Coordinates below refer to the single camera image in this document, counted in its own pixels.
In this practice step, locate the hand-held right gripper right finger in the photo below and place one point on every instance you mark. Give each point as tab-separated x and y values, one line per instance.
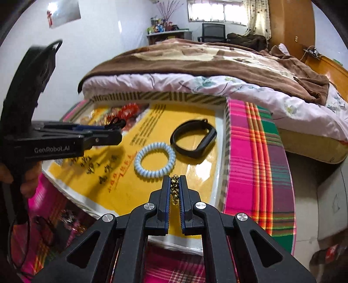
185	206

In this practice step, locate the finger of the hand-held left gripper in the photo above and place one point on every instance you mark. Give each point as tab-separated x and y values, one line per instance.
103	138
89	127

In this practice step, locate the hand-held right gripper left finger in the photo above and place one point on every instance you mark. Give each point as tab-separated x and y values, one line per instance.
165	206

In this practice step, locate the striped cardboard box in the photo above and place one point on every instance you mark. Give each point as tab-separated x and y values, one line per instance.
130	196

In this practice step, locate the black wristband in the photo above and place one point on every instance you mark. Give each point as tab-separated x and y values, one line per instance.
190	153

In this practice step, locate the person's left hand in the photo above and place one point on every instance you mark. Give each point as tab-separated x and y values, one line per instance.
31	182

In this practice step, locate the plaid cloth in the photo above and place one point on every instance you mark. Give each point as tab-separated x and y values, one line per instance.
252	163

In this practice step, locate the brown blanket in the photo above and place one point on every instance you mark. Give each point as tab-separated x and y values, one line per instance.
163	65

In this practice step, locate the cluster of bottles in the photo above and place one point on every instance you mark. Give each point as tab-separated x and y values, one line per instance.
160	27

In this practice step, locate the grey desk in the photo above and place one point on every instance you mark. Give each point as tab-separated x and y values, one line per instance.
174	34

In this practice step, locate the white floral quilt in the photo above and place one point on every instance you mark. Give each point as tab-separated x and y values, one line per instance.
244	87

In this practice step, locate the bunch of dry branches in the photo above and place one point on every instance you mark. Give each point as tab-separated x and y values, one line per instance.
167	12

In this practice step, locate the yellow mattress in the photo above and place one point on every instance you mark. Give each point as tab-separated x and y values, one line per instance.
312	147

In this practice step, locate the grey drawer cabinet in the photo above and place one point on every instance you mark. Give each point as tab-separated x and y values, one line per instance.
334	204

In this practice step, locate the cola bottle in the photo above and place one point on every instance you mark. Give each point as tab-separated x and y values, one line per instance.
331	251

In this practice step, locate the black office chair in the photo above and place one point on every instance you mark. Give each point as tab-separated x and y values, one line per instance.
213	31

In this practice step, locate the window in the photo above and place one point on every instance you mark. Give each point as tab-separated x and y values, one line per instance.
214	12

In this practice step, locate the dark clothes pile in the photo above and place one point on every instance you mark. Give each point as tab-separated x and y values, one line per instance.
247	40

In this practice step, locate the patterned curtain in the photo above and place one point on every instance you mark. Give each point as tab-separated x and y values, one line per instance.
257	16

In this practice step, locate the wooden headboard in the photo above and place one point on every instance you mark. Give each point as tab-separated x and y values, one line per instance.
331	70

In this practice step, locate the power strip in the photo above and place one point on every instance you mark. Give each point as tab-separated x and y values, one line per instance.
312	51

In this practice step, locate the wooden wardrobe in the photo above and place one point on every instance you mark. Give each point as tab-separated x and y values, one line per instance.
291	24

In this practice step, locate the red wall ornament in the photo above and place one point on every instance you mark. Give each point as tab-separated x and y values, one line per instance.
50	19

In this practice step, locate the silver wall poster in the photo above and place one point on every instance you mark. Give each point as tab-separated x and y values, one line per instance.
65	13

